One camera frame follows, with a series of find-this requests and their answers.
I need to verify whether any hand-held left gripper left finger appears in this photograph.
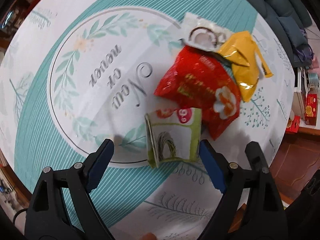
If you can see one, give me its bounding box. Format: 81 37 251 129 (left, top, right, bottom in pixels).
24 139 115 240

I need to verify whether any red gift box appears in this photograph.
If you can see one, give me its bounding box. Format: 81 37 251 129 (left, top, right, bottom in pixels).
304 94 318 126

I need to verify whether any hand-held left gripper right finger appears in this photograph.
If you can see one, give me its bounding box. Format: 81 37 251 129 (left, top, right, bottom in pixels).
199 140 287 240

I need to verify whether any dark blue cushion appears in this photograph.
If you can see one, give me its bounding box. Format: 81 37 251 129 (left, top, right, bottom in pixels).
277 17 308 62

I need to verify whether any white side cabinet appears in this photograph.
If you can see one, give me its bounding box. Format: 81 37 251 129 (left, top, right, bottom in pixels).
296 66 320 133

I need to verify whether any red snack packet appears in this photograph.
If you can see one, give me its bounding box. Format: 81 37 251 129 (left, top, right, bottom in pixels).
154 45 242 140

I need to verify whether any red gift bag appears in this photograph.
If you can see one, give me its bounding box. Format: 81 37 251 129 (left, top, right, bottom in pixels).
285 116 301 134

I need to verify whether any yellow foil packet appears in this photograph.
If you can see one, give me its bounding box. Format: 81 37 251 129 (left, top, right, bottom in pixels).
216 31 273 102

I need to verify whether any green white snack packet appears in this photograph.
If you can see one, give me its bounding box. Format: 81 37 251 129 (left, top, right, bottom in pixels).
144 107 202 167

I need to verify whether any purple bag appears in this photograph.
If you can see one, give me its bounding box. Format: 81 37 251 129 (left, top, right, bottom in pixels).
295 29 315 67

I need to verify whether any white coconut print packet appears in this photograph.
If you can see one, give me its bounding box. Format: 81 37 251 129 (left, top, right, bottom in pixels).
180 12 233 52

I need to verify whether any printed teal white tablecloth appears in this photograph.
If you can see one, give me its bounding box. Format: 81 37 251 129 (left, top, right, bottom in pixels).
0 0 297 240

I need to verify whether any dark blue sofa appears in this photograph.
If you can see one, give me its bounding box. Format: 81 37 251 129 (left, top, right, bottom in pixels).
225 0 316 63

